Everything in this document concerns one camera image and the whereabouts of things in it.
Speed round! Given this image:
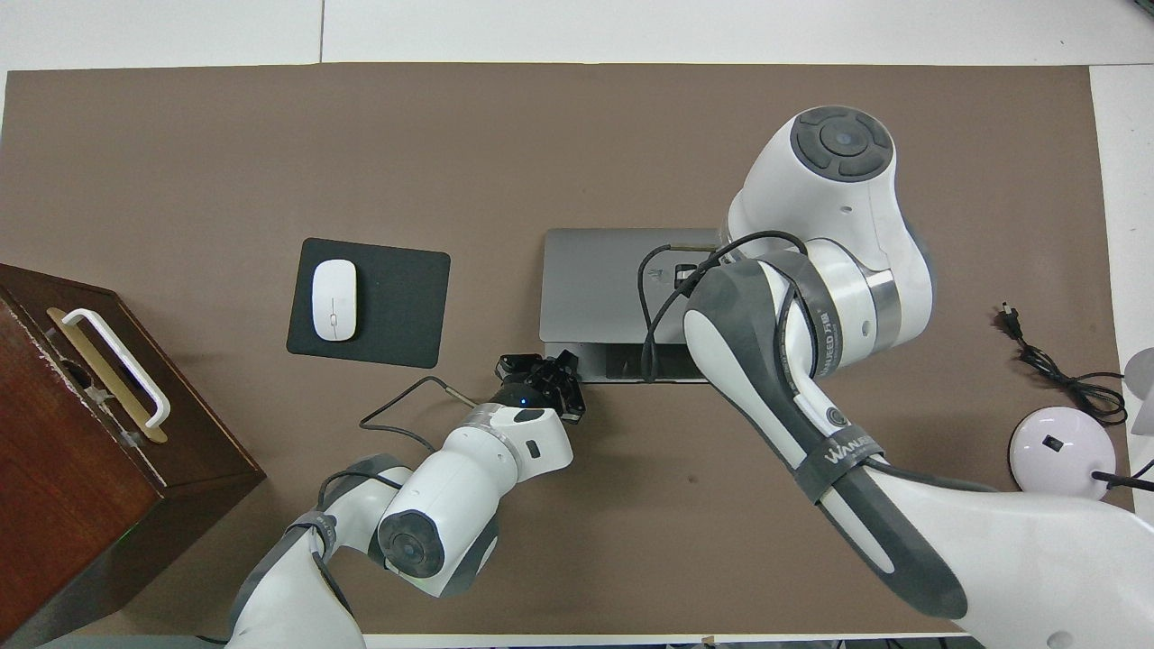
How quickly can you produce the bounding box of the dark wooden box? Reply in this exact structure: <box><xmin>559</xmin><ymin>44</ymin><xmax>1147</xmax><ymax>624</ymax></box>
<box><xmin>0</xmin><ymin>263</ymin><xmax>267</xmax><ymax>648</ymax></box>

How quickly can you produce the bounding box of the brown table mat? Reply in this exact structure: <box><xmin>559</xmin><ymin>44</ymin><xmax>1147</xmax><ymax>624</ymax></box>
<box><xmin>0</xmin><ymin>61</ymin><xmax>1135</xmax><ymax>636</ymax></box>

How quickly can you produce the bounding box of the brass handle plate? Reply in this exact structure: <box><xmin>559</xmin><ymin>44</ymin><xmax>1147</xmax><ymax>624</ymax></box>
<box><xmin>45</xmin><ymin>306</ymin><xmax>169</xmax><ymax>443</ymax></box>

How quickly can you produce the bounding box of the black mouse pad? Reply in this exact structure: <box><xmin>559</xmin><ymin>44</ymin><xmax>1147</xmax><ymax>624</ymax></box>
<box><xmin>287</xmin><ymin>237</ymin><xmax>452</xmax><ymax>369</ymax></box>

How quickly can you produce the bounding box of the grey laptop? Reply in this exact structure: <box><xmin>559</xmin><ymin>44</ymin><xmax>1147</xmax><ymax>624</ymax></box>
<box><xmin>539</xmin><ymin>227</ymin><xmax>722</xmax><ymax>384</ymax></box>

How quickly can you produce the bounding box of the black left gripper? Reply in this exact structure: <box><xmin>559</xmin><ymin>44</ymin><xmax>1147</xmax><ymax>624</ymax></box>
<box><xmin>494</xmin><ymin>349</ymin><xmax>588</xmax><ymax>425</ymax></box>

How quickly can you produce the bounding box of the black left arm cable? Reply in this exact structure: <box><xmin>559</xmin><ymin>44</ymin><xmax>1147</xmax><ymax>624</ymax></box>
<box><xmin>316</xmin><ymin>377</ymin><xmax>479</xmax><ymax>506</ymax></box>

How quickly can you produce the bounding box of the white desk lamp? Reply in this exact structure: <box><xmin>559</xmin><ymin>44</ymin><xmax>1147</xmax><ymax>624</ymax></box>
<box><xmin>1010</xmin><ymin>350</ymin><xmax>1154</xmax><ymax>502</ymax></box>

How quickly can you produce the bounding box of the white box handle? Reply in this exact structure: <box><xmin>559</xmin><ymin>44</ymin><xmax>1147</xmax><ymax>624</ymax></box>
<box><xmin>61</xmin><ymin>308</ymin><xmax>172</xmax><ymax>429</ymax></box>

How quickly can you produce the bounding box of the white computer mouse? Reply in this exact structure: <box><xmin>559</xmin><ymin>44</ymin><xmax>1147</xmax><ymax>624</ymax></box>
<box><xmin>311</xmin><ymin>260</ymin><xmax>358</xmax><ymax>343</ymax></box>

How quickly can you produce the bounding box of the black lamp power cable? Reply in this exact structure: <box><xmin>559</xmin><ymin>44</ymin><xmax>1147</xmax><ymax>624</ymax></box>
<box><xmin>996</xmin><ymin>304</ymin><xmax>1130</xmax><ymax>426</ymax></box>

